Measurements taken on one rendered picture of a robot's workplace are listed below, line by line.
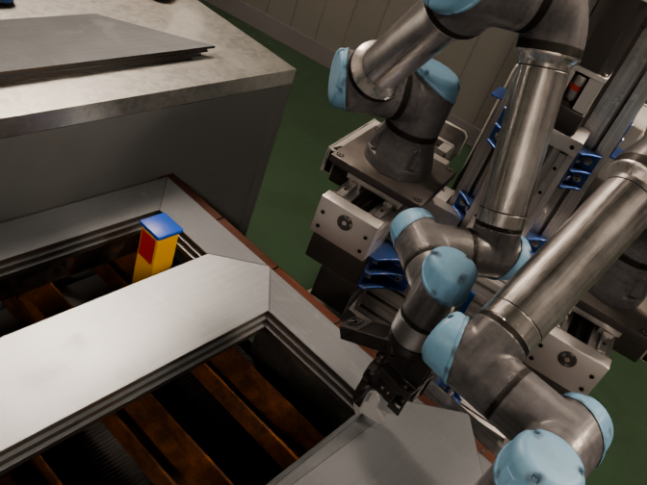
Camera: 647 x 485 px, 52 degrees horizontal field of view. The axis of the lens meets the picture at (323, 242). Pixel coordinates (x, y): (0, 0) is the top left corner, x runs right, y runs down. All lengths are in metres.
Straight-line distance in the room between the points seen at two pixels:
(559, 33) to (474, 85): 3.23
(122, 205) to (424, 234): 0.68
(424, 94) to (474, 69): 2.89
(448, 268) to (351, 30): 3.66
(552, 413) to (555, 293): 0.14
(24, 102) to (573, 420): 1.02
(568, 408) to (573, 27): 0.53
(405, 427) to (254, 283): 0.40
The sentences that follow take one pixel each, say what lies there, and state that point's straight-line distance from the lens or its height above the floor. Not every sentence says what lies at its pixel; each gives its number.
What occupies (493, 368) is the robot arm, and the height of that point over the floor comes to 1.24.
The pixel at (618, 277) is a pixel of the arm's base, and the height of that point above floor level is 1.09.
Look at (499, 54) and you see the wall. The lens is 4.18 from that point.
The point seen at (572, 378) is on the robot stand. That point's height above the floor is 0.93.
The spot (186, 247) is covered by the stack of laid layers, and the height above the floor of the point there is 0.83.
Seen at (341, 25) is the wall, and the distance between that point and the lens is 4.53.
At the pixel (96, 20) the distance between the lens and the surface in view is 1.62.
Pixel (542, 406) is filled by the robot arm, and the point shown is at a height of 1.24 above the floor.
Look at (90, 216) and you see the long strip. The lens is 1.39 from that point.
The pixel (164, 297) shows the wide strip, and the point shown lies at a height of 0.85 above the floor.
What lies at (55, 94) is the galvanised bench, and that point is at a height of 1.05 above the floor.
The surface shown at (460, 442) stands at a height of 0.85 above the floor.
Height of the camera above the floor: 1.71
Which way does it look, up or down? 36 degrees down
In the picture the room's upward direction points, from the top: 22 degrees clockwise
